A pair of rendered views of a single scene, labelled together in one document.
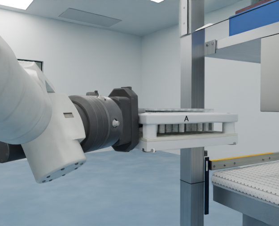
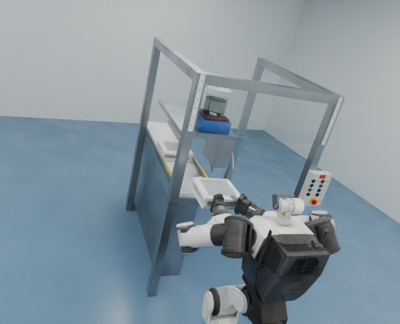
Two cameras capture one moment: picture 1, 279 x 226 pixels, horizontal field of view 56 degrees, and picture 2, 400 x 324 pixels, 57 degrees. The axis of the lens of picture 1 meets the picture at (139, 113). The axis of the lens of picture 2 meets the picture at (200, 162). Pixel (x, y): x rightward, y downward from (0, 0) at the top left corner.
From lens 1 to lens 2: 219 cm
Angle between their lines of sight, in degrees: 85
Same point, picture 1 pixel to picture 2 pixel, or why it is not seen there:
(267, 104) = (217, 164)
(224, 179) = (185, 194)
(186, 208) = (172, 215)
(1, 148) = not seen: hidden behind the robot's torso
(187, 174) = (175, 200)
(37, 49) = not seen: outside the picture
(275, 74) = (223, 154)
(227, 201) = (181, 202)
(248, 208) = (192, 202)
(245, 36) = (214, 136)
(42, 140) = not seen: hidden behind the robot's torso
